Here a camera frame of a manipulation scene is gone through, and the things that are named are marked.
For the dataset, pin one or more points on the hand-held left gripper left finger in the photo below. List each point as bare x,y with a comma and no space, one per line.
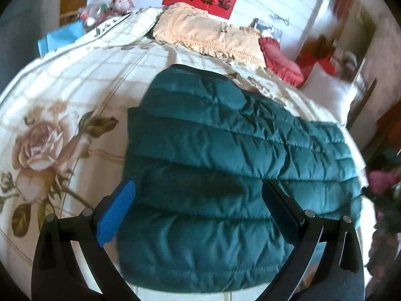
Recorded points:
116,213

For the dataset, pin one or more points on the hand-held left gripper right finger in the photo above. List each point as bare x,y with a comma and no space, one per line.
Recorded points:
282,213

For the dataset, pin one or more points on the green quilted jacket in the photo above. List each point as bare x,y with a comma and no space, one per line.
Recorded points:
203,163

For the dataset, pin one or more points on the red clothes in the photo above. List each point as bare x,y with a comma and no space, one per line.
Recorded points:
313,59

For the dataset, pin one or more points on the pink artificial flowers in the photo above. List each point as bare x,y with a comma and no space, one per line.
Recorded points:
382,178

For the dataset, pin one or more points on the white pillow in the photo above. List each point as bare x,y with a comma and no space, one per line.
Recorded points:
329,92

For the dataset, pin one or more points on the wooden chair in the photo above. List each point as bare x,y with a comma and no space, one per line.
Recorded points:
368,100

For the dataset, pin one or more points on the floral checked bed quilt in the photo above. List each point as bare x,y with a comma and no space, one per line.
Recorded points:
62,78

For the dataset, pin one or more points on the red frilled pillow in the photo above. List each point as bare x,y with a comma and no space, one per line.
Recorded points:
278,59

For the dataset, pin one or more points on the blue box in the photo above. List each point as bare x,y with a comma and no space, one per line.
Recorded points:
61,37

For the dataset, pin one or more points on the framed photo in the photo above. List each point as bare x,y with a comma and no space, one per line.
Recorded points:
269,26

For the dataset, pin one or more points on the beige frilled pillow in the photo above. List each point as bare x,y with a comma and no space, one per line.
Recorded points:
203,31

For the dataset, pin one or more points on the stuffed toy with red hat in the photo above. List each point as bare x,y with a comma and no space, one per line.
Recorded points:
123,3

